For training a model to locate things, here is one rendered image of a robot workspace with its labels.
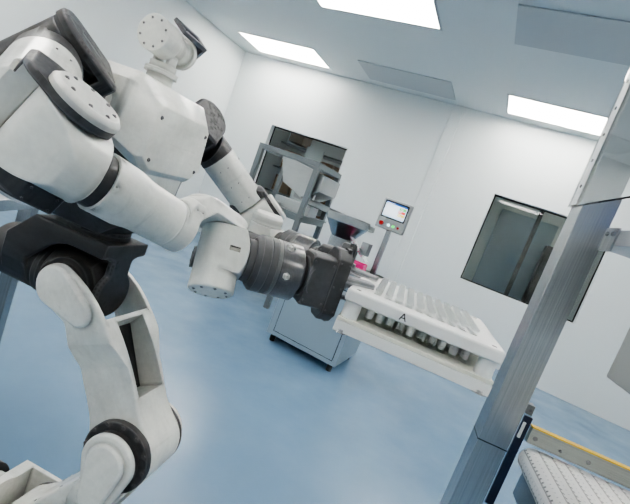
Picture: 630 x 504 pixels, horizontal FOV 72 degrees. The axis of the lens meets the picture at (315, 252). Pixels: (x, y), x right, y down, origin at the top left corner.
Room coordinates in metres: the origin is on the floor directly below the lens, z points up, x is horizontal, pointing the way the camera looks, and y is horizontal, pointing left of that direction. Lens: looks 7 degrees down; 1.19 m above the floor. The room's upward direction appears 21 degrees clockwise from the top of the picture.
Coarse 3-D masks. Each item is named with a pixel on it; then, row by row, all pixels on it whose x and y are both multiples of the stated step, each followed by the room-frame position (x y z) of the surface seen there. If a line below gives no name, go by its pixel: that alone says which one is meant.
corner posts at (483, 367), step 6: (348, 306) 0.66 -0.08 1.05; (354, 306) 0.65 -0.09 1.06; (360, 306) 0.66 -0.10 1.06; (342, 312) 0.66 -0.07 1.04; (348, 312) 0.66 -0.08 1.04; (354, 312) 0.65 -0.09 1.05; (348, 318) 0.65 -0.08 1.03; (354, 318) 0.66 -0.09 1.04; (480, 360) 0.62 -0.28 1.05; (486, 360) 0.62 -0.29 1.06; (474, 366) 0.63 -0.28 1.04; (480, 366) 0.62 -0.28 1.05; (486, 366) 0.61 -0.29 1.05; (492, 366) 0.61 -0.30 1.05; (480, 372) 0.62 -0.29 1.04; (486, 372) 0.61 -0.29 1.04; (492, 372) 0.62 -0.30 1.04; (486, 378) 0.61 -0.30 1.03
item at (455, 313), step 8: (392, 288) 0.75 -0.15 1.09; (400, 288) 0.78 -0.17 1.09; (400, 296) 0.69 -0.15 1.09; (408, 296) 0.73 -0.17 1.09; (416, 296) 0.79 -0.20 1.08; (416, 304) 0.71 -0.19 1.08; (424, 304) 0.71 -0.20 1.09; (432, 304) 0.73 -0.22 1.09; (440, 304) 0.78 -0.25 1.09; (440, 312) 0.69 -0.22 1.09; (448, 312) 0.71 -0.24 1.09; (456, 312) 0.75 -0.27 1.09; (448, 320) 0.68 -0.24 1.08; (464, 320) 0.70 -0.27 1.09; (416, 336) 0.69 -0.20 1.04; (448, 344) 0.69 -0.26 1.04
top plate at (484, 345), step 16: (352, 288) 0.66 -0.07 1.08; (368, 304) 0.65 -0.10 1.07; (384, 304) 0.64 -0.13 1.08; (400, 320) 0.64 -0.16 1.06; (416, 320) 0.63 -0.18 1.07; (432, 320) 0.65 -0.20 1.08; (480, 320) 0.83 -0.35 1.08; (432, 336) 0.63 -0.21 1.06; (448, 336) 0.62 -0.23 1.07; (464, 336) 0.62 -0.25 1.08; (480, 336) 0.66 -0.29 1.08; (480, 352) 0.61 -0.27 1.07; (496, 352) 0.61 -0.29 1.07
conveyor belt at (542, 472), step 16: (528, 448) 0.81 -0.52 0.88; (528, 464) 0.77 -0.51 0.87; (544, 464) 0.76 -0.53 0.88; (560, 464) 0.78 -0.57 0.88; (528, 480) 0.74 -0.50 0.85; (544, 480) 0.70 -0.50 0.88; (560, 480) 0.71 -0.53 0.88; (576, 480) 0.74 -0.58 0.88; (592, 480) 0.76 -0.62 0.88; (544, 496) 0.67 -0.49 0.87; (560, 496) 0.66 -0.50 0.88; (576, 496) 0.68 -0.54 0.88; (592, 496) 0.70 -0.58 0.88; (608, 496) 0.72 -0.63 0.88; (624, 496) 0.75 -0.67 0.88
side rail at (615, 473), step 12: (528, 432) 0.83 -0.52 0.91; (540, 432) 0.81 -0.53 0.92; (540, 444) 0.81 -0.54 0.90; (552, 444) 0.81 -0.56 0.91; (564, 444) 0.80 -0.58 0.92; (564, 456) 0.80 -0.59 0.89; (576, 456) 0.80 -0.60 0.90; (588, 456) 0.80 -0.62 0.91; (588, 468) 0.79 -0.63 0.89; (600, 468) 0.79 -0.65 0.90; (612, 468) 0.79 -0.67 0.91; (612, 480) 0.79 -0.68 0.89; (624, 480) 0.78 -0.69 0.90
